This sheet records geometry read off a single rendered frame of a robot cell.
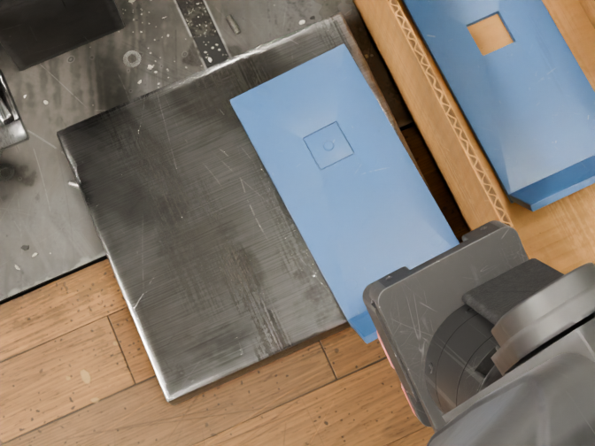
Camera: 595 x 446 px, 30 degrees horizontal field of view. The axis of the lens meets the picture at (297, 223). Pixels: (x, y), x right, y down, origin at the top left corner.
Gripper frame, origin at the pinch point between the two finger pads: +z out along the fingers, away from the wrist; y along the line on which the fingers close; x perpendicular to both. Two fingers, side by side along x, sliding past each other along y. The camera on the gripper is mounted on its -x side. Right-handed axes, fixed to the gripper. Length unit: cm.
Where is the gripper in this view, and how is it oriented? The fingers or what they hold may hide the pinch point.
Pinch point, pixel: (419, 303)
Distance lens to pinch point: 55.5
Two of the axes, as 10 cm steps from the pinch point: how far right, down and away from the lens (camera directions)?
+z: -2.2, -2.0, 9.5
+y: -4.1, -8.7, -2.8
